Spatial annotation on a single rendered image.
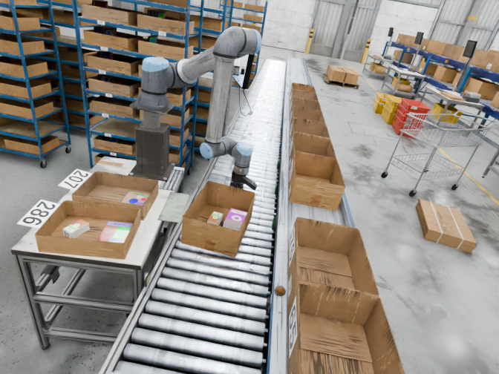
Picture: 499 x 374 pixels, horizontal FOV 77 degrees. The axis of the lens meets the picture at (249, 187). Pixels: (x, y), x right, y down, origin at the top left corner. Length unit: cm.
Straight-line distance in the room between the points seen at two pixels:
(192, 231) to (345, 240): 74
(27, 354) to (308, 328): 163
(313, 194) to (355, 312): 79
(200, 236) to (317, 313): 67
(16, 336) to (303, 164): 203
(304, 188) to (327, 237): 41
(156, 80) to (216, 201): 79
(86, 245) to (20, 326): 97
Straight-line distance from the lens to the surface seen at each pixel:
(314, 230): 151
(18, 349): 237
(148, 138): 212
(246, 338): 135
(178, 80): 209
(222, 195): 190
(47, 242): 167
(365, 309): 129
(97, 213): 184
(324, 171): 223
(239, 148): 174
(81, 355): 224
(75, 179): 202
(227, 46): 159
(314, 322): 128
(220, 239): 157
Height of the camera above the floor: 185
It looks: 30 degrees down
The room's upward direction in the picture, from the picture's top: 10 degrees clockwise
